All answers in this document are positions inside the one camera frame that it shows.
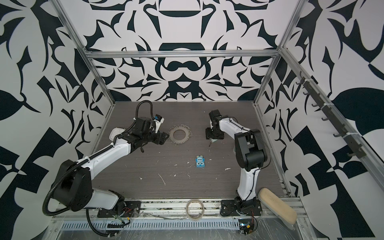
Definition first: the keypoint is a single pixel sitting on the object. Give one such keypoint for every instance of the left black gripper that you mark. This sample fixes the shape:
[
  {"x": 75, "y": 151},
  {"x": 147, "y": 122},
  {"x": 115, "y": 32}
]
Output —
[{"x": 161, "y": 137}]

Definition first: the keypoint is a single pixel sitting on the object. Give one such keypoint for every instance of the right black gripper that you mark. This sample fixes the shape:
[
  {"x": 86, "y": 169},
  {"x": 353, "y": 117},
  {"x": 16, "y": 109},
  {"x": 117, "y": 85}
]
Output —
[{"x": 208, "y": 134}]

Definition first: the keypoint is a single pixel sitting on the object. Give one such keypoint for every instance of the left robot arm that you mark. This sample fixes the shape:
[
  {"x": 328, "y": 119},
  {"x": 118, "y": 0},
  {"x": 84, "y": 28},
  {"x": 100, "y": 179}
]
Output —
[{"x": 73, "y": 189}]

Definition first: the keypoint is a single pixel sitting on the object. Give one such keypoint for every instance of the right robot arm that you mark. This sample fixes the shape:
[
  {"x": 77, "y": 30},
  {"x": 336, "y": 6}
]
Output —
[{"x": 250, "y": 150}]

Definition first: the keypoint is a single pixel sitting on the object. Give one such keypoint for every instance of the blue owl eraser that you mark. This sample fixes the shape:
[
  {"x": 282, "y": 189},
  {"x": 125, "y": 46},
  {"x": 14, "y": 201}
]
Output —
[{"x": 200, "y": 162}]

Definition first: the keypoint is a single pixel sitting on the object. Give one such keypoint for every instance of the clear tape roll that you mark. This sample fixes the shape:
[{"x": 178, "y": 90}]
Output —
[{"x": 195, "y": 210}]

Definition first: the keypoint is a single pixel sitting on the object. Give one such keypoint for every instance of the green circuit board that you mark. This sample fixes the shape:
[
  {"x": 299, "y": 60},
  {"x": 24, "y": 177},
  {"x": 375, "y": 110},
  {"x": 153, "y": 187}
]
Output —
[{"x": 246, "y": 227}]

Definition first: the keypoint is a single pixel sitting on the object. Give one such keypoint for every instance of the beige foam pad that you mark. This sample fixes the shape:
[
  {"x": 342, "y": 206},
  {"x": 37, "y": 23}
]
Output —
[{"x": 278, "y": 207}]

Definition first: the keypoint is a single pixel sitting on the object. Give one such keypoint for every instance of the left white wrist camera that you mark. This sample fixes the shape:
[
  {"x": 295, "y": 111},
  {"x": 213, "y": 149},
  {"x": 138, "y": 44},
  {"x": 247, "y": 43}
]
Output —
[{"x": 158, "y": 120}]

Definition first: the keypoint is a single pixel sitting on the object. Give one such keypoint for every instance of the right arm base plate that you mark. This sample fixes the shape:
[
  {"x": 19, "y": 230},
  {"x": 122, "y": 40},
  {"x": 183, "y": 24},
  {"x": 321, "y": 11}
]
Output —
[{"x": 237, "y": 208}]

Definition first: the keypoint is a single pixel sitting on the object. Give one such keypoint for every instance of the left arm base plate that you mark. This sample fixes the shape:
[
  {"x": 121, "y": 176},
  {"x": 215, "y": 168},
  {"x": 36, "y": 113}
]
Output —
[{"x": 126, "y": 209}]

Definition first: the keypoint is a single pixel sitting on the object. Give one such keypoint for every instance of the white slotted cable duct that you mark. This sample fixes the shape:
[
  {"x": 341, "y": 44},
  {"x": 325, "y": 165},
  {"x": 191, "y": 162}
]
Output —
[{"x": 204, "y": 224}]

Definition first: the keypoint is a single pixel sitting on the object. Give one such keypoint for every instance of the black wall hook rack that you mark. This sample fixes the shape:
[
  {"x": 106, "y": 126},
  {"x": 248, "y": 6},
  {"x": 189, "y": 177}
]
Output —
[{"x": 334, "y": 116}]

